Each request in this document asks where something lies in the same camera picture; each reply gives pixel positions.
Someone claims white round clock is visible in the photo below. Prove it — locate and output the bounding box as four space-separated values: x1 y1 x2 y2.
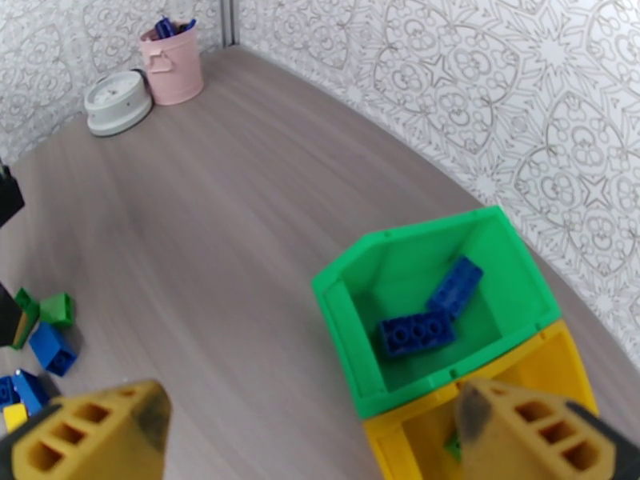
83 70 154 138

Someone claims aluminium corner post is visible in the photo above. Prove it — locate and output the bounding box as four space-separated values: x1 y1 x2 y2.
219 0 236 49

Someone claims green plastic bin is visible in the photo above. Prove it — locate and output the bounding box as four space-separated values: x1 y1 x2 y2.
312 206 562 421

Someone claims long green lego brick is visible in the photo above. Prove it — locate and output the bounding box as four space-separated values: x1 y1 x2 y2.
443 428 463 462

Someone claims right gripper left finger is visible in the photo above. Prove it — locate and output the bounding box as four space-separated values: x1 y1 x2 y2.
0 378 172 480

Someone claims yellow plastic bin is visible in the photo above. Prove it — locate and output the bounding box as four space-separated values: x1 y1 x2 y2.
362 321 601 480

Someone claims yellow lego brick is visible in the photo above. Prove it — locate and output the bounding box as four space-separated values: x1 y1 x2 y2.
2 403 30 434

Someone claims dark green lego brick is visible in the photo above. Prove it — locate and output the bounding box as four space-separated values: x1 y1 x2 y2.
10 287 41 350

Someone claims small green lego brick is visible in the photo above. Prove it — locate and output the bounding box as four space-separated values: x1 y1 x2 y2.
38 292 76 329

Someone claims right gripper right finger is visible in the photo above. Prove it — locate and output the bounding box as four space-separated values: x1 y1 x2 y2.
452 377 640 480

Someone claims small blue lego brick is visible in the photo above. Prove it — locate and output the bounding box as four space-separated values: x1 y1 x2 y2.
28 321 78 378

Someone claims pink metal pen cup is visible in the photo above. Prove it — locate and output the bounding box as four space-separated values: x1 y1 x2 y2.
138 21 205 106

